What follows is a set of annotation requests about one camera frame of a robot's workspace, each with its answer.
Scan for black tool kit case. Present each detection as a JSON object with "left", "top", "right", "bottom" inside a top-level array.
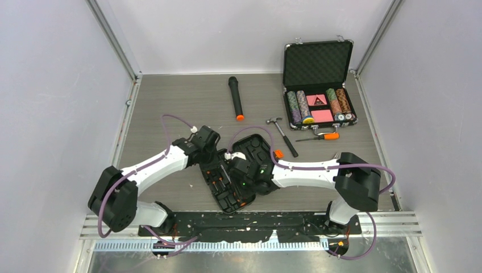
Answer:
[{"left": 200, "top": 134, "right": 280, "bottom": 214}]

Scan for orange handled screwdriver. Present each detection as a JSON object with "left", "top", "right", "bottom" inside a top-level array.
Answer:
[{"left": 296, "top": 133, "right": 339, "bottom": 142}]

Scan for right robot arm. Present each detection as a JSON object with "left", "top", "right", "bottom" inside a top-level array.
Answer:
[{"left": 224, "top": 152, "right": 381, "bottom": 234}]

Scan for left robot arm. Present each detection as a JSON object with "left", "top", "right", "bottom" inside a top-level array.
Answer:
[{"left": 88, "top": 126, "right": 221, "bottom": 235}]

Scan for black microphone orange end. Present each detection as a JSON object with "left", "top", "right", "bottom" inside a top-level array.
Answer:
[{"left": 228, "top": 76, "right": 244, "bottom": 121}]

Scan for open poker chip case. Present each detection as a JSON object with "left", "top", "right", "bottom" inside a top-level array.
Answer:
[{"left": 282, "top": 38, "right": 358, "bottom": 130}]

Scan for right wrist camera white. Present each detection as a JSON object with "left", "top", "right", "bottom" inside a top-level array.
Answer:
[{"left": 224, "top": 151, "right": 246, "bottom": 160}]

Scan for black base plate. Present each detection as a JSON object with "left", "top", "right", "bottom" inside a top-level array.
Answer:
[{"left": 153, "top": 212, "right": 362, "bottom": 243}]

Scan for claw hammer black handle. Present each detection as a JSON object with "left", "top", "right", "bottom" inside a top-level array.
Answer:
[{"left": 265, "top": 117, "right": 299, "bottom": 158}]

